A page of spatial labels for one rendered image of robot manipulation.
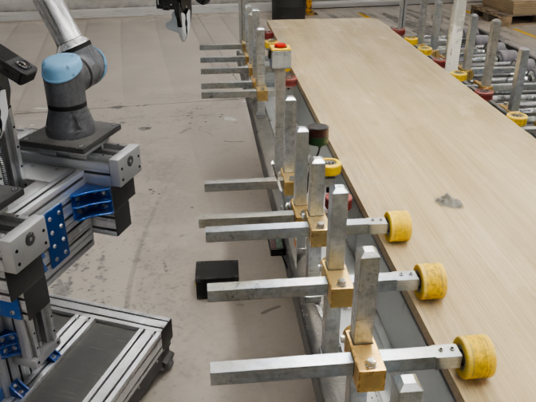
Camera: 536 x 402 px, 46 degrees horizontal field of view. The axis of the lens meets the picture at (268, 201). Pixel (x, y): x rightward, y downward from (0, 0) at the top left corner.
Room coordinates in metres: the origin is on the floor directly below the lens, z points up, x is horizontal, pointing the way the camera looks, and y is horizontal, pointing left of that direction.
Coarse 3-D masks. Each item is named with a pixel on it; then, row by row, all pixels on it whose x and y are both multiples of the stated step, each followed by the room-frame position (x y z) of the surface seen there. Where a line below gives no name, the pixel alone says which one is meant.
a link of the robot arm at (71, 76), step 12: (48, 60) 1.83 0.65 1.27; (60, 60) 1.83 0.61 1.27; (72, 60) 1.82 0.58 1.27; (48, 72) 1.78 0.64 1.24; (60, 72) 1.78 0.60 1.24; (72, 72) 1.79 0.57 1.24; (84, 72) 1.85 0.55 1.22; (48, 84) 1.78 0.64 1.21; (60, 84) 1.78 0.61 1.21; (72, 84) 1.79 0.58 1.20; (84, 84) 1.84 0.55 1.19; (48, 96) 1.79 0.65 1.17; (60, 96) 1.78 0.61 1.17; (72, 96) 1.79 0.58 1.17; (84, 96) 1.83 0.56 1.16
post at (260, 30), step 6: (258, 30) 2.90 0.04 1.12; (264, 30) 2.90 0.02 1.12; (258, 36) 2.90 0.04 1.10; (264, 36) 2.90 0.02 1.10; (258, 42) 2.90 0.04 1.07; (264, 42) 2.90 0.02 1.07; (258, 48) 2.90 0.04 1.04; (264, 48) 2.90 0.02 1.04; (258, 54) 2.90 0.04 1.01; (264, 54) 2.90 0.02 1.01; (258, 60) 2.90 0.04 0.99; (264, 60) 2.90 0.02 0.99; (258, 66) 2.90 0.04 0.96; (264, 66) 2.90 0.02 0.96; (258, 72) 2.90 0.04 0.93; (264, 72) 2.90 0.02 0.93; (258, 78) 2.90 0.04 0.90; (264, 78) 2.90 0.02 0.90; (258, 84) 2.90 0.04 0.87; (264, 84) 2.90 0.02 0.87; (258, 102) 2.90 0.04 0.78; (264, 102) 2.90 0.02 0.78; (258, 108) 2.90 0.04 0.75; (264, 108) 2.90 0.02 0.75
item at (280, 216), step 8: (200, 216) 1.61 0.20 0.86; (208, 216) 1.61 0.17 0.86; (216, 216) 1.61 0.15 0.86; (224, 216) 1.61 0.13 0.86; (232, 216) 1.61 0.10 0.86; (240, 216) 1.61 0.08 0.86; (248, 216) 1.61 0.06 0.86; (256, 216) 1.61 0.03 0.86; (264, 216) 1.61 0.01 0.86; (272, 216) 1.61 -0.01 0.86; (280, 216) 1.61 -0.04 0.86; (288, 216) 1.62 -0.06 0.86; (200, 224) 1.59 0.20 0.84; (208, 224) 1.59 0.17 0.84; (216, 224) 1.59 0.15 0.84; (224, 224) 1.60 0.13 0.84; (232, 224) 1.60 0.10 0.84; (240, 224) 1.60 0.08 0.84
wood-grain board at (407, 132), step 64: (320, 64) 3.16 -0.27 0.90; (384, 64) 3.16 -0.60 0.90; (384, 128) 2.23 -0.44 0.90; (448, 128) 2.23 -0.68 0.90; (512, 128) 2.23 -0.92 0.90; (384, 192) 1.68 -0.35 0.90; (448, 192) 1.68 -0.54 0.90; (512, 192) 1.68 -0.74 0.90; (384, 256) 1.36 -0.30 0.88; (448, 256) 1.33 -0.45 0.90; (512, 256) 1.33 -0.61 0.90; (448, 320) 1.07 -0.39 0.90; (512, 320) 1.07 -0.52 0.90; (512, 384) 0.88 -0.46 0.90
